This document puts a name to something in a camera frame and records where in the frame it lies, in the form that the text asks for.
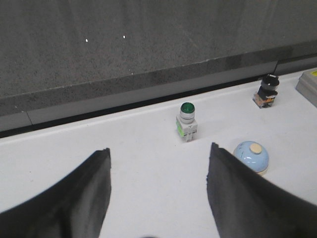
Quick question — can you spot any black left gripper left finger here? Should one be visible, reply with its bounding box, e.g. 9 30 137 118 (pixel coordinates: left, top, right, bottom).
0 148 111 238

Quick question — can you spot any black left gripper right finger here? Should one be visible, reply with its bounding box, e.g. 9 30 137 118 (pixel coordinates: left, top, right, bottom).
207 143 317 238

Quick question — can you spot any light blue desk bell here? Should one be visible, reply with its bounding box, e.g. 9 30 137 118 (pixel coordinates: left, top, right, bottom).
233 141 269 175

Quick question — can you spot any grey stone counter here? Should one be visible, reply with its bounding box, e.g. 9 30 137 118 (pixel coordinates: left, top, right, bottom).
0 0 317 137

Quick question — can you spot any green pushbutton switch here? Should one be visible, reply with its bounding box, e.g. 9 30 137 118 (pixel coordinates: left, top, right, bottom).
176 102 198 142

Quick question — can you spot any black rotary selector switch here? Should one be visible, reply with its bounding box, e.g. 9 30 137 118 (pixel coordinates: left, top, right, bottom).
253 74 279 109

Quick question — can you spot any grey on-off switch box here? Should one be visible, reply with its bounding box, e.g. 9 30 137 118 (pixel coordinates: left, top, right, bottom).
296 68 317 107

